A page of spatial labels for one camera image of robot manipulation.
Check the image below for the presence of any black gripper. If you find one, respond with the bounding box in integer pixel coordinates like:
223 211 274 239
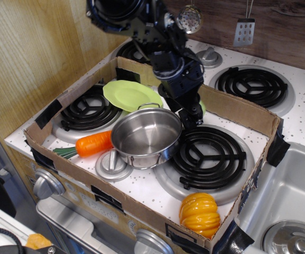
158 83 203 130

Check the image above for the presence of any light green toy broccoli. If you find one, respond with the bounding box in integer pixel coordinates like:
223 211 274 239
200 101 206 115

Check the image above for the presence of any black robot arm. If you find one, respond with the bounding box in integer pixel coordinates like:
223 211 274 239
86 1 204 129

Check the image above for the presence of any small steel pan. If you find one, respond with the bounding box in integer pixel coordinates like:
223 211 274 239
111 107 183 169

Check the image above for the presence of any front right black burner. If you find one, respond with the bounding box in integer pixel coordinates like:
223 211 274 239
154 125 255 205

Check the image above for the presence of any black burner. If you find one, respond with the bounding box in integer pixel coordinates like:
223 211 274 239
154 125 255 205
52 84 126 144
209 65 295 116
116 41 150 64

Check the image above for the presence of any grey back stove knob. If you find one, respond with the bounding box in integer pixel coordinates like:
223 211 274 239
196 47 223 69

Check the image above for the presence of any grey stove knob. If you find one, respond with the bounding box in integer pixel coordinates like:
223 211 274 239
95 149 133 182
196 47 223 69

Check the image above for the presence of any light green plastic plate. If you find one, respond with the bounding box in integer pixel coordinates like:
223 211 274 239
103 80 163 112

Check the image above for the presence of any back right black burner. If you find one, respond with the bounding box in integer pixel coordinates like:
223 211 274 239
209 65 295 116

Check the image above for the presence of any back left black burner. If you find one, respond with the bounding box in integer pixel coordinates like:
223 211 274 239
116 41 150 64

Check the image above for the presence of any orange toy carrot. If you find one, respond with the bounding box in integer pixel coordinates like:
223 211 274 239
53 131 113 159

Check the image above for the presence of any orange toy bell pepper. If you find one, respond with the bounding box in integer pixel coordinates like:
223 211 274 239
178 193 221 239

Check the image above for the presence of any grey front stove knob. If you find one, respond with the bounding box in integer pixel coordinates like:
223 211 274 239
95 149 133 182

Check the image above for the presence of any hanging steel slotted spatula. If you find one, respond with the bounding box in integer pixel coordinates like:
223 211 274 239
233 1 255 47

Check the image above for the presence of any hanging steel skimmer ladle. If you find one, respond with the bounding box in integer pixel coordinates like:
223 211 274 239
176 1 203 34

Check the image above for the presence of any front left black burner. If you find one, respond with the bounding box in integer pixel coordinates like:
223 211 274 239
52 84 126 144

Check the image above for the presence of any silver right oven dial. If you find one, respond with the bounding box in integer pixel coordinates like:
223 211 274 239
134 229 174 254

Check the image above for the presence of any silver oven dial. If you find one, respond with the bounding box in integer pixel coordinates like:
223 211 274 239
33 169 65 199
134 229 174 254

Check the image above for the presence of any steel sink basin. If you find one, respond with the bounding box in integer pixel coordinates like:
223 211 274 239
237 143 305 253

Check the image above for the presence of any silver left oven dial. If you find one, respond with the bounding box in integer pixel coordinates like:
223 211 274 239
33 169 65 199

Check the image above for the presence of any orange object bottom left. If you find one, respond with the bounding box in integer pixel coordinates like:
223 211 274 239
25 233 52 250

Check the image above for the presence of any silver oven door handle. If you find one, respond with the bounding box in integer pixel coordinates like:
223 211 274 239
36 197 116 253

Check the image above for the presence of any black cable bottom left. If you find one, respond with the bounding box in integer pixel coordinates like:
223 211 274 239
0 226 24 254

